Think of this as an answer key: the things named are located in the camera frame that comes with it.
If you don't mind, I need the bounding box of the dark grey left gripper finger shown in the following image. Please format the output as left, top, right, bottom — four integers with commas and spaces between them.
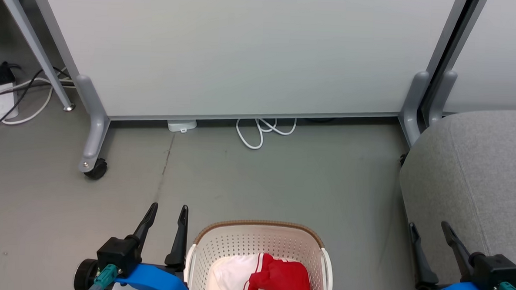
164, 204, 190, 266
125, 201, 159, 251

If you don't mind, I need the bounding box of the white power strip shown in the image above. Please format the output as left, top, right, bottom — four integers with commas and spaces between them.
0, 74, 21, 125

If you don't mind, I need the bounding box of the wide white partition panel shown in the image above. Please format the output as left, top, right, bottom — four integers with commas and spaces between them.
20, 0, 469, 189

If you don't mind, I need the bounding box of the small white adapter box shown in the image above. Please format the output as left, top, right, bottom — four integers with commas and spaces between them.
167, 119, 197, 134

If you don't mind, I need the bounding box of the narrow white partition panel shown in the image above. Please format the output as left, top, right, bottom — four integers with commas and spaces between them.
429, 0, 516, 131

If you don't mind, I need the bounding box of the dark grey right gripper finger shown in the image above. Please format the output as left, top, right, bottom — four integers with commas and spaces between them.
439, 221, 476, 278
405, 222, 441, 289

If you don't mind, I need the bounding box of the red shirt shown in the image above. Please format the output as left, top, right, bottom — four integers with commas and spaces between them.
239, 252, 315, 290

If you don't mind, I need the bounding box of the looped white cable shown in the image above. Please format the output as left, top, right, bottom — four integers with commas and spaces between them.
235, 116, 298, 152

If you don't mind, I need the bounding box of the long white cable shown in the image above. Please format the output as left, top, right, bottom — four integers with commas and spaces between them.
1, 76, 54, 127

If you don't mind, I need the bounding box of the grey fabric sofa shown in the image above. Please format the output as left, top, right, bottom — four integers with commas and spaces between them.
395, 105, 516, 290

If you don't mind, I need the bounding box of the thin black cable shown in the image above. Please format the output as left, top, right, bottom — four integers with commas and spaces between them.
0, 66, 77, 137

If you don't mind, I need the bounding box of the black caster wheel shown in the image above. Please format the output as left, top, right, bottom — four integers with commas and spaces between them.
84, 157, 108, 181

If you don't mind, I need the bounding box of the grey metal table leg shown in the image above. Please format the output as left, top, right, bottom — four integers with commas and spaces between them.
0, 0, 80, 112

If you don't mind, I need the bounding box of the black power plug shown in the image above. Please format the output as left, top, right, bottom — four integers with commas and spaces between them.
0, 62, 16, 86

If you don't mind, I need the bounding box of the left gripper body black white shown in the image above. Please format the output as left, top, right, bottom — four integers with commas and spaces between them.
74, 258, 157, 290

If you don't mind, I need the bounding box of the beige perforated laundry basket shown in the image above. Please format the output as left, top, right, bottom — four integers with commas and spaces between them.
183, 217, 335, 290

